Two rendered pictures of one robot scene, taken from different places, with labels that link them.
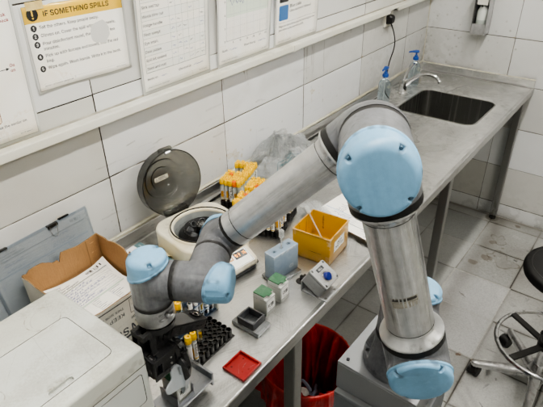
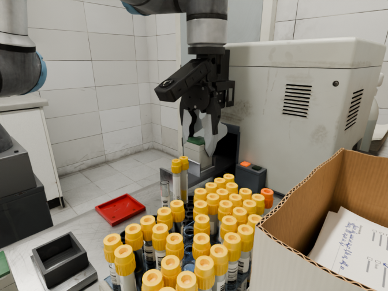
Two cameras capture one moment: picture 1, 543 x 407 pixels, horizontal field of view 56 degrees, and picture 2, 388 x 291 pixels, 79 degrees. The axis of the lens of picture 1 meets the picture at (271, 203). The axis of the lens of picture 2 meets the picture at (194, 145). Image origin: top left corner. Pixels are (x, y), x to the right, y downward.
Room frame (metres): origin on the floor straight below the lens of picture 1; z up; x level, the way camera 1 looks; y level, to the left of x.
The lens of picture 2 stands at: (1.22, 0.26, 1.14)
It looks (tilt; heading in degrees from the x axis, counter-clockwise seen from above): 20 degrees down; 187
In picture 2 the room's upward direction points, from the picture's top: straight up
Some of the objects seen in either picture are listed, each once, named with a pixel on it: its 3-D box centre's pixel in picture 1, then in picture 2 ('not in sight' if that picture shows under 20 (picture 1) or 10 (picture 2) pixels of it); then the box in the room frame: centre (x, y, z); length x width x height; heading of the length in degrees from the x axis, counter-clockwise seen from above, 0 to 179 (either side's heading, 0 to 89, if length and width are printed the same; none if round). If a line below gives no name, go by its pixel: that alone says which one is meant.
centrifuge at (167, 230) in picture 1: (207, 241); not in sight; (1.31, 0.20, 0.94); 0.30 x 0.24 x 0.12; 43
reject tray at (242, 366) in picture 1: (242, 365); (120, 208); (0.86, 0.08, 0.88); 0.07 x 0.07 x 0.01; 52
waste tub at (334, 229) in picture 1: (320, 237); not in sight; (1.34, -0.15, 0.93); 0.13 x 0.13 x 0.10; 57
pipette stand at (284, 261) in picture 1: (281, 261); not in sight; (1.22, -0.03, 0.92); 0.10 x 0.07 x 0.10; 134
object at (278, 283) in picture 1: (278, 287); not in sight; (1.12, -0.01, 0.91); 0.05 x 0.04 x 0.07; 52
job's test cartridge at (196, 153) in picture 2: (176, 384); (198, 155); (0.75, 0.22, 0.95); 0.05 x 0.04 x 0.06; 52
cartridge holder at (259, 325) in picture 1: (250, 320); (61, 261); (1.00, 0.06, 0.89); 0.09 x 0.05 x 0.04; 52
